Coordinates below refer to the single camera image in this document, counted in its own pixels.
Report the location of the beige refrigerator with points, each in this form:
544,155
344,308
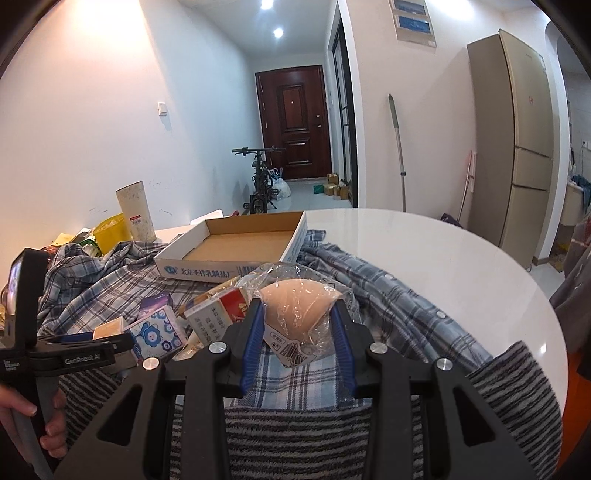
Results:
514,144

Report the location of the black white striped garment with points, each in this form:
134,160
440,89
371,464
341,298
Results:
329,444

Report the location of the grey electrical panel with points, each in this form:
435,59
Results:
412,22

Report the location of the colourful clutter pile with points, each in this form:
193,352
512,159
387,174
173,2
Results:
84,238

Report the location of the grey mop handle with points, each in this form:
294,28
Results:
397,134

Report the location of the dark red entrance door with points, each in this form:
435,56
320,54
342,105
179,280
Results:
294,118

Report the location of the person's left hand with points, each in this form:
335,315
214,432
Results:
55,439

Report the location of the shallow cardboard tray box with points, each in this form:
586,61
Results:
221,248

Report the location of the black bicycle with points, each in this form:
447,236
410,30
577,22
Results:
262,195

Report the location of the cardboard boxes on floor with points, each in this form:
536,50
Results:
336,187

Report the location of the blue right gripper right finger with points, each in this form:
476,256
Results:
341,322

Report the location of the small beige box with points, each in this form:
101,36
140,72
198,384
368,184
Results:
111,328

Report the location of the white plastic bag on floor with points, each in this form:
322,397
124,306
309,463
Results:
280,189

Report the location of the red white cigarette pack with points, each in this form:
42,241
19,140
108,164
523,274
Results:
210,317

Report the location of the purple cigarette pack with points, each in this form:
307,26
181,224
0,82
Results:
150,305

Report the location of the blue plaid shirt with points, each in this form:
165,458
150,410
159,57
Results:
82,292

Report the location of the tall white paper tube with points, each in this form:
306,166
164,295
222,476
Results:
134,207

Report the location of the white wall switch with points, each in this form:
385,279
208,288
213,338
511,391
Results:
162,109

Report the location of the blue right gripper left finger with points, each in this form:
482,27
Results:
253,345

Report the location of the yellow bag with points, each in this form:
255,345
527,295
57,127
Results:
110,232

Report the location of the beige pad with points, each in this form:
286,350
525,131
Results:
298,299

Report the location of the pink white broom stick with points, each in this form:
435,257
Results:
470,176

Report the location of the white blue flower pattern box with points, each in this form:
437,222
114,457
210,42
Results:
156,335

